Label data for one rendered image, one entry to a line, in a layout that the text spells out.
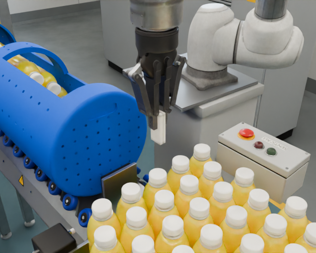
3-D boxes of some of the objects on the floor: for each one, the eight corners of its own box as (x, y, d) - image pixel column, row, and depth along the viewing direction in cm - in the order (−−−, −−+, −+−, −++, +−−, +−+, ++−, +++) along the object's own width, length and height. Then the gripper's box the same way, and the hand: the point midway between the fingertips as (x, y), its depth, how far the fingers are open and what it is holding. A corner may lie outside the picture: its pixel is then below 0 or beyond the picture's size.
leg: (9, 230, 211) (-19, 138, 178) (13, 236, 207) (-14, 143, 174) (-1, 235, 207) (-31, 143, 174) (3, 241, 204) (-27, 148, 171)
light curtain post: (38, 165, 262) (-24, -125, 172) (42, 169, 258) (-19, -126, 168) (30, 169, 258) (-37, -126, 169) (34, 173, 254) (-33, -126, 165)
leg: (32, 218, 219) (10, 128, 186) (36, 223, 215) (14, 132, 182) (23, 223, 215) (-2, 132, 182) (27, 228, 212) (3, 137, 179)
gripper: (169, 13, 69) (169, 122, 82) (112, 27, 62) (121, 145, 74) (199, 21, 64) (193, 136, 77) (140, 38, 57) (145, 162, 69)
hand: (158, 126), depth 74 cm, fingers closed
